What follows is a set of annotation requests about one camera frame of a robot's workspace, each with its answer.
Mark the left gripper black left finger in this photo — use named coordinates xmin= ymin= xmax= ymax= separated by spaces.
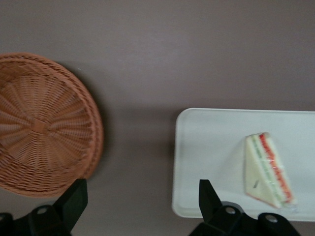
xmin=0 ymin=178 xmax=89 ymax=236

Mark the triangle sandwich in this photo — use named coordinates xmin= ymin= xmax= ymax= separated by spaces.
xmin=243 ymin=132 xmax=298 ymax=210

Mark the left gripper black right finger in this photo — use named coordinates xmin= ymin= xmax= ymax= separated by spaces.
xmin=189 ymin=179 xmax=302 ymax=236

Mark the beige plastic serving tray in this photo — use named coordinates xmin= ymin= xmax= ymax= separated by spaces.
xmin=171 ymin=107 xmax=315 ymax=219

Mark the round brown wicker basket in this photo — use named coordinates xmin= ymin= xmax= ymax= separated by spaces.
xmin=0 ymin=52 xmax=104 ymax=199

